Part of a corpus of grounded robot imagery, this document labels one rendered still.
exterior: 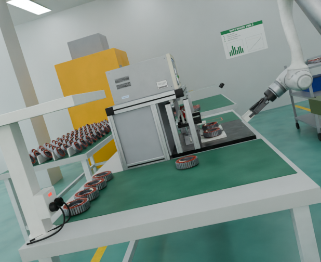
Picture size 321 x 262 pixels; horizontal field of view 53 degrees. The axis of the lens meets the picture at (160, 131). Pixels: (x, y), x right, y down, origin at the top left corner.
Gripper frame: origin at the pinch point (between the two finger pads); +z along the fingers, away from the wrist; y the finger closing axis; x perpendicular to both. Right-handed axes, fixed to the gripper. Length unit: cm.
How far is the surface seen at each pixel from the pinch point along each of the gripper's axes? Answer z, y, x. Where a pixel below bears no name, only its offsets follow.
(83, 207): 73, -76, 34
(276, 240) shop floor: 41, 4, -74
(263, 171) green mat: 11, -75, -4
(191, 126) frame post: 25.1, -19.6, 20.8
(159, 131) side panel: 40, -21, 31
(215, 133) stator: 19.5, -5.3, 6.5
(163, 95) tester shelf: 24, -22, 44
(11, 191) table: 200, 76, 83
